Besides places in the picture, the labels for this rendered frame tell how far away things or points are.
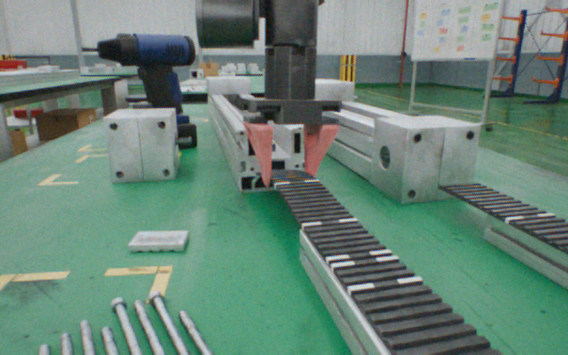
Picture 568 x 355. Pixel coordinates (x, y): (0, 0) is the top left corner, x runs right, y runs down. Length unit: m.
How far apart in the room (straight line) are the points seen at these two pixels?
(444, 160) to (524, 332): 0.26
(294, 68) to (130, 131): 0.28
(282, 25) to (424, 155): 0.23
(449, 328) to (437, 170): 0.31
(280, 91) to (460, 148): 0.24
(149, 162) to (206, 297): 0.33
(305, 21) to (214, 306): 0.29
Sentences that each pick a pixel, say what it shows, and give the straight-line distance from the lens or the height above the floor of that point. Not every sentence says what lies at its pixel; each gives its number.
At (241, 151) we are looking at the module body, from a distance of 0.52.
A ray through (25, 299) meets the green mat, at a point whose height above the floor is 0.78.
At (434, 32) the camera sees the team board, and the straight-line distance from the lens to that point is 6.76.
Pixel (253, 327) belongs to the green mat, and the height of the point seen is 0.78.
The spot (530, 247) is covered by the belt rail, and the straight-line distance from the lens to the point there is 0.41.
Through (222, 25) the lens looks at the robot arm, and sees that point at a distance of 0.43.
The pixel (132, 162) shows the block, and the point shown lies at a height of 0.81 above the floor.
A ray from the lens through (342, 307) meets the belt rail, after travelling 0.27.
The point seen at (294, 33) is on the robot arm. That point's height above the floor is 0.98.
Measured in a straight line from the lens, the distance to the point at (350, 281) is 0.27.
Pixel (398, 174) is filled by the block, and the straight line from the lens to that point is 0.51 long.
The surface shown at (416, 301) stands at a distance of 0.26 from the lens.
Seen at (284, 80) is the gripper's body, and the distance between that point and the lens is 0.43.
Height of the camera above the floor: 0.95
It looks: 17 degrees down
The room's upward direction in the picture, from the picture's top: straight up
